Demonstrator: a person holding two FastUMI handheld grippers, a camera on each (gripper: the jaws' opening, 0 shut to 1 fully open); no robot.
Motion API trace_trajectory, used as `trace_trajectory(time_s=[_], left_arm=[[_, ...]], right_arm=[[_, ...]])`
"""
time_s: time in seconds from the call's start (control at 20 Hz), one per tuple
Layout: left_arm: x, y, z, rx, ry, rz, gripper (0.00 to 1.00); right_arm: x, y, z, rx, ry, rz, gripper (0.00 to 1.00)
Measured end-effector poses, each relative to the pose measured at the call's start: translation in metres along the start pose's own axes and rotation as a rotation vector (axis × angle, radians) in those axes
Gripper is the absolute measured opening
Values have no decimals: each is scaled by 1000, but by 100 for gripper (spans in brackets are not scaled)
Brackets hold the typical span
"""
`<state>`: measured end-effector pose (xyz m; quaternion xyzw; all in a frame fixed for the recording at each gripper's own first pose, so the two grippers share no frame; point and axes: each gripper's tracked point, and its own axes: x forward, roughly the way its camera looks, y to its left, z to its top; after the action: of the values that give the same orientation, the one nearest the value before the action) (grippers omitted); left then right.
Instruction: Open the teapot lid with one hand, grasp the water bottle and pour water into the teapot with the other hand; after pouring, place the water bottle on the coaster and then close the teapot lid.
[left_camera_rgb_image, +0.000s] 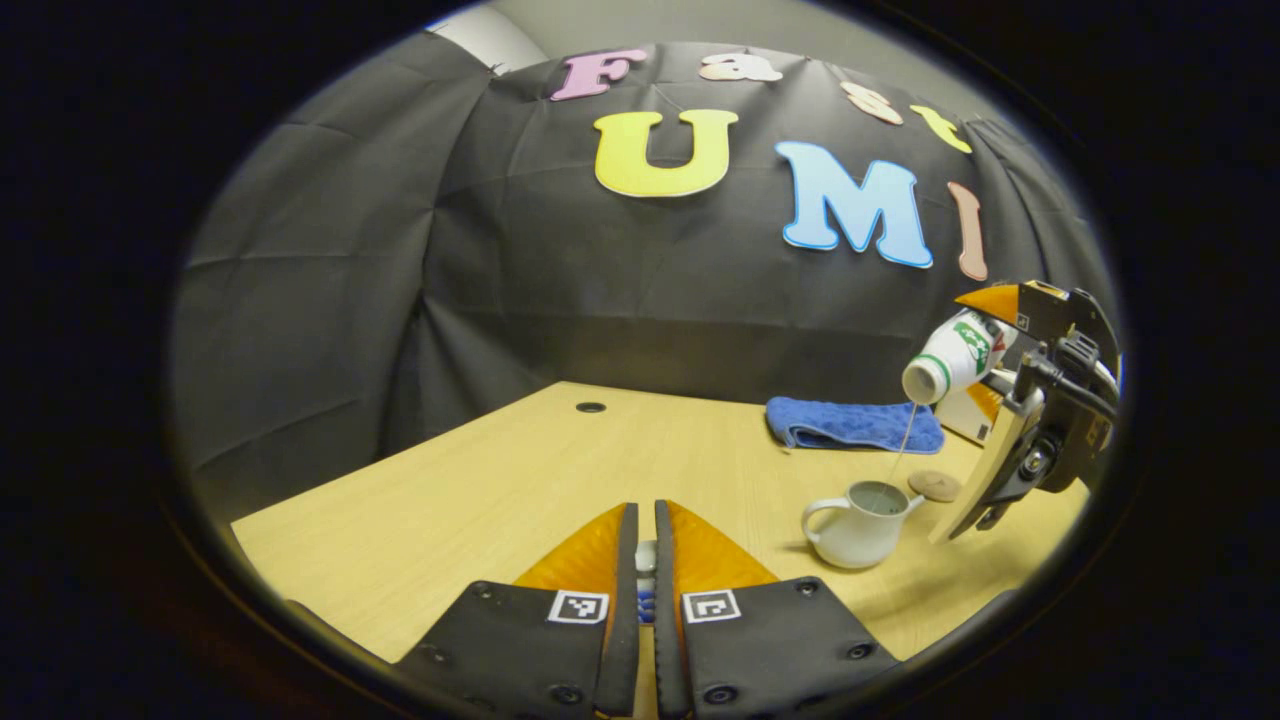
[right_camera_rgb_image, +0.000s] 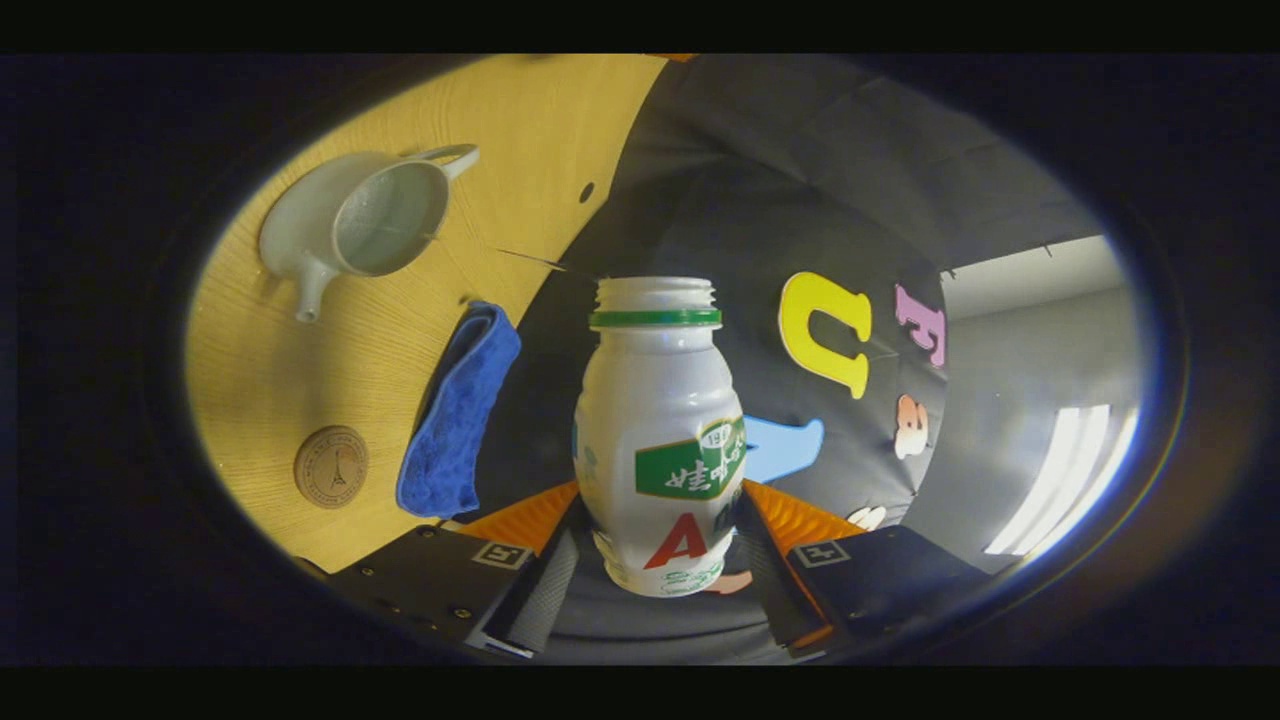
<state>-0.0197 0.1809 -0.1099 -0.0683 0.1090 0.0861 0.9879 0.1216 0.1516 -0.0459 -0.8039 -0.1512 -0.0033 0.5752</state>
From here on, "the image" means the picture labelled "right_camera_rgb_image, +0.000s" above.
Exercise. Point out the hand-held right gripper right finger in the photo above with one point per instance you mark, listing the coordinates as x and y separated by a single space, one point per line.
770 590

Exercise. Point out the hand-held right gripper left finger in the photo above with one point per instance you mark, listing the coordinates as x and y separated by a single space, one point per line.
545 590

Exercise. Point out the white plastic water bottle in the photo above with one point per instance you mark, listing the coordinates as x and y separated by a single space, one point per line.
650 400

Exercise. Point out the round wooden coaster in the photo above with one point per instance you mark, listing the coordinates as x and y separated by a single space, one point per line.
331 467

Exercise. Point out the white ceramic teacup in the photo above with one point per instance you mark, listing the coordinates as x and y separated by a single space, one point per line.
300 230

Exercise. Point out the blue towel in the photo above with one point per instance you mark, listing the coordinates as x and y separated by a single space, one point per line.
455 420

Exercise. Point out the ceiling light panel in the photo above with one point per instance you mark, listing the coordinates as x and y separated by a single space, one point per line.
1065 480

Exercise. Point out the black backdrop cloth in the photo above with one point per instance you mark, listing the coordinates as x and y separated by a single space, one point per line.
720 180

